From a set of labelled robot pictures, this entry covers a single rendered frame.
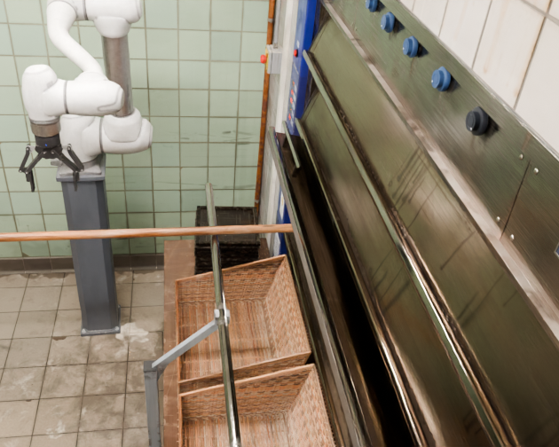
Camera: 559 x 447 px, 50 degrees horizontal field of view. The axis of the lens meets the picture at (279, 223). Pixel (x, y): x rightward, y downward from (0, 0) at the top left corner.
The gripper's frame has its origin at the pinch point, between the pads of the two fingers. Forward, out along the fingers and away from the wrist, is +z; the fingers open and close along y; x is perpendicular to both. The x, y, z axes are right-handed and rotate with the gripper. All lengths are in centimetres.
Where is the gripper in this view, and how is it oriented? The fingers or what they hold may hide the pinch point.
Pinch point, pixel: (54, 186)
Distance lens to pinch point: 214.3
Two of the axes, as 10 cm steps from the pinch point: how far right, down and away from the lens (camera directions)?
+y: -9.8, 0.3, -2.1
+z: -0.9, 8.2, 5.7
